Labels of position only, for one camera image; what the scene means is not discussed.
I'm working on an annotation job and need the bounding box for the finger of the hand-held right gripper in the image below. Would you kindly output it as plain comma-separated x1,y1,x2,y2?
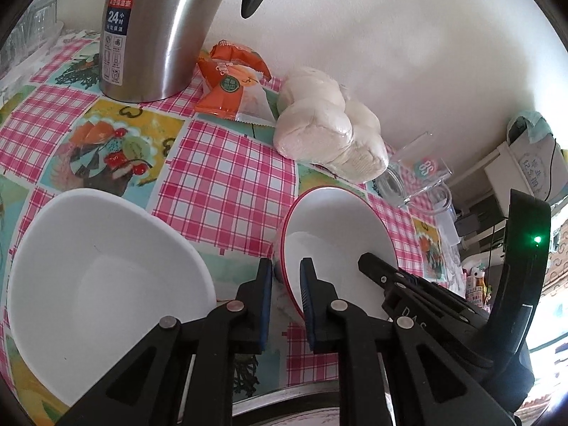
357,252,493,365

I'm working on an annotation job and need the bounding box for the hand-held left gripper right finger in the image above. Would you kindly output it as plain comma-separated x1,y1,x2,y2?
299,257,484,426

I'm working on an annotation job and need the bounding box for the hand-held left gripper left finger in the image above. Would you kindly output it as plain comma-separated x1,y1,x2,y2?
58,257,273,426

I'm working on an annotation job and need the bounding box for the strawberry print bowl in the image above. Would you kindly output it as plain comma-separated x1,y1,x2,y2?
273,186,399,324

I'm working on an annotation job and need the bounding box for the plain white bowl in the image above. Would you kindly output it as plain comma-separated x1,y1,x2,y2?
6,189,217,409

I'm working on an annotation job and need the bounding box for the white small shelf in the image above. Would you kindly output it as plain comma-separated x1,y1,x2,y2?
444,142,515,218

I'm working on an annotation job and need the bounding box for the glass mug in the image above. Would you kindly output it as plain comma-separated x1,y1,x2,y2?
375,132,453,214

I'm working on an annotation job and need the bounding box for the pink checked tablecloth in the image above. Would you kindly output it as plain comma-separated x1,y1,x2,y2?
0,29,466,426

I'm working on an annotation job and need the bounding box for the teal cloth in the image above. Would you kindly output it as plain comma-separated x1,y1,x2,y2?
507,111,555,145

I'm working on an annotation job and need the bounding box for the bag of steamed buns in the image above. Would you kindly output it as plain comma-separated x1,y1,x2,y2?
273,66,390,182

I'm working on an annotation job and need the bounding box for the orange snack packet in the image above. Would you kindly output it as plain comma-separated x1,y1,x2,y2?
197,40,272,83
194,64,278,125

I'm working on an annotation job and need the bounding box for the stainless steel thermos jug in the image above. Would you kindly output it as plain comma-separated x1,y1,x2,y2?
98,0,287,103

